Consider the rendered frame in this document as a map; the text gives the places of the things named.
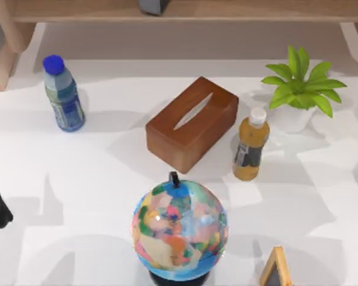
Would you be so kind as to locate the dark grey object on shelf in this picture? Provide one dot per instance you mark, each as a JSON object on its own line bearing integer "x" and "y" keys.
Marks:
{"x": 152, "y": 6}

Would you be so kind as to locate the colourful globe on black stand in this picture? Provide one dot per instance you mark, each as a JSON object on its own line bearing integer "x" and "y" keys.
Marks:
{"x": 179, "y": 226}

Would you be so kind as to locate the pale wooden shelf unit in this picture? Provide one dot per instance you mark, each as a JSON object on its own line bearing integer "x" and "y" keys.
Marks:
{"x": 179, "y": 13}

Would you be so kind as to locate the green plant in white pot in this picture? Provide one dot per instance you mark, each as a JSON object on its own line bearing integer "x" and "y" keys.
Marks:
{"x": 301, "y": 86}

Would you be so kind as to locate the wooden framed blackboard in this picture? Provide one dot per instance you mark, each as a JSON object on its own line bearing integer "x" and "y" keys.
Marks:
{"x": 277, "y": 269}

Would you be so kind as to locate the brown wooden tissue box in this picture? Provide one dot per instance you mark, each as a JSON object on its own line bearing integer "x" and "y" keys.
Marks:
{"x": 194, "y": 125}

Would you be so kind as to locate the orange juice bottle white cap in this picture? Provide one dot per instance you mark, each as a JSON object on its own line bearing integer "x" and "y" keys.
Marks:
{"x": 250, "y": 143}

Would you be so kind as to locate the blue capped water bottle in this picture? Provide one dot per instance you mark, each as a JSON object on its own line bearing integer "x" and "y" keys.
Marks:
{"x": 64, "y": 101}

